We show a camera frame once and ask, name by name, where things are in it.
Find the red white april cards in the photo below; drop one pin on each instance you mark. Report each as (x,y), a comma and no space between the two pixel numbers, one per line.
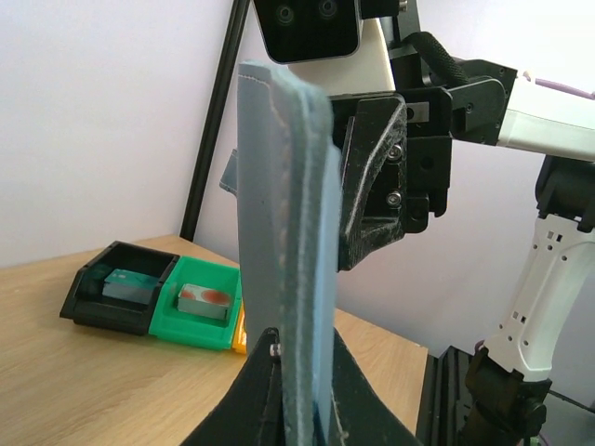
(205,302)

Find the blue card holder wallet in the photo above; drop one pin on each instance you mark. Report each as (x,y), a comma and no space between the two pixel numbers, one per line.
(285,176)

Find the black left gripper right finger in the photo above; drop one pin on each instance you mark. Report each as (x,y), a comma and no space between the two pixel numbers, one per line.
(358,415)

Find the teal cards in black bin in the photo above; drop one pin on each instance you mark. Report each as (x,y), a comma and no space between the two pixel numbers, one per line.
(130,286)

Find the green storage bin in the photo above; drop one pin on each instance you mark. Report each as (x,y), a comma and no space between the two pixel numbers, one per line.
(170,324)

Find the black storage bin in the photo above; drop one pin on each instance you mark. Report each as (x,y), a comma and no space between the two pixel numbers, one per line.
(86,305)

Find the black frame post right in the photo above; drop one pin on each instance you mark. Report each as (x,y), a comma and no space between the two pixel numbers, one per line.
(215,110)

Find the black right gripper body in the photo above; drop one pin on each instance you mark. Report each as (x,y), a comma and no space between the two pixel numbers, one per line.
(416,178)

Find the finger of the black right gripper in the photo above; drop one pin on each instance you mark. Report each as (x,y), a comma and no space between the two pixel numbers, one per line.
(375,125)

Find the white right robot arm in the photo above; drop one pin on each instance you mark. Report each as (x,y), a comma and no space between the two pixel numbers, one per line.
(450,285)

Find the orange storage bin right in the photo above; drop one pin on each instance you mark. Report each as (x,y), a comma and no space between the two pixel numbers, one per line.
(239,343)

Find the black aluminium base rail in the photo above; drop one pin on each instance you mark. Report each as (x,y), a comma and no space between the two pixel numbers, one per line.
(470,400)

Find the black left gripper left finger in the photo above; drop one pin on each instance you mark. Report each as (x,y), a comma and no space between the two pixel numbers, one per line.
(251,412)

